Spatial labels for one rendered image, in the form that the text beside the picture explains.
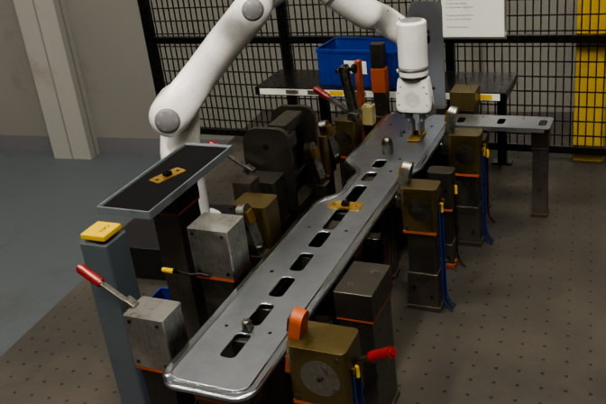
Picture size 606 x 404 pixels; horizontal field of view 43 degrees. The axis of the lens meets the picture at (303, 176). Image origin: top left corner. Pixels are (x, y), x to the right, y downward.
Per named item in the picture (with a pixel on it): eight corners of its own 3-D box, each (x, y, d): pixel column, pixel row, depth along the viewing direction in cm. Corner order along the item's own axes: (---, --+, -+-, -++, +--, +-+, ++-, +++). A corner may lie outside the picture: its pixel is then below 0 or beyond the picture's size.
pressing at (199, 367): (262, 408, 127) (261, 401, 126) (150, 384, 136) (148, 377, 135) (456, 117, 240) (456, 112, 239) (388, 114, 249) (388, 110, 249)
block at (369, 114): (380, 213, 249) (371, 106, 234) (370, 212, 251) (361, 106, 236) (383, 208, 252) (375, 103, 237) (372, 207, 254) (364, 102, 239)
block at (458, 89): (477, 197, 252) (474, 92, 238) (453, 195, 255) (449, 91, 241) (482, 187, 259) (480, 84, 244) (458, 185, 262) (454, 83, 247)
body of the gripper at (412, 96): (392, 77, 217) (394, 114, 221) (427, 77, 213) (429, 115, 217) (399, 68, 223) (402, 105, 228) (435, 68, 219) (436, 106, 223)
